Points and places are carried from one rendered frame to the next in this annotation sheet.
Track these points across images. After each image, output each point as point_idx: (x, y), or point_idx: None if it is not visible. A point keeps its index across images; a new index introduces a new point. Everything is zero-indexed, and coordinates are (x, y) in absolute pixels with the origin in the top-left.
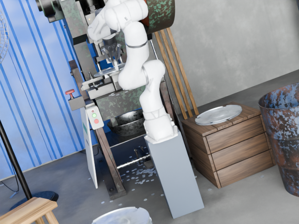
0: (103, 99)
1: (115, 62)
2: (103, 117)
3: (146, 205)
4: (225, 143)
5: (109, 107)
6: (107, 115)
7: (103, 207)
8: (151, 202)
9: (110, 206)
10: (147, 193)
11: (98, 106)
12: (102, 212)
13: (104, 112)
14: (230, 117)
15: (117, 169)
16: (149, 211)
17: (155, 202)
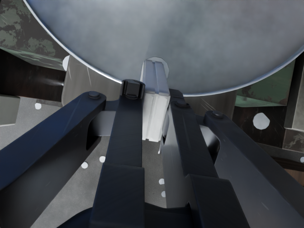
0: (31, 53)
1: (143, 139)
2: (32, 63)
3: (76, 186)
4: None
5: (59, 65)
6: (49, 66)
7: (19, 114)
8: (89, 183)
9: (29, 126)
10: (97, 144)
11: (7, 51)
12: (9, 132)
13: (37, 62)
14: None
15: (58, 101)
16: (71, 211)
17: (93, 191)
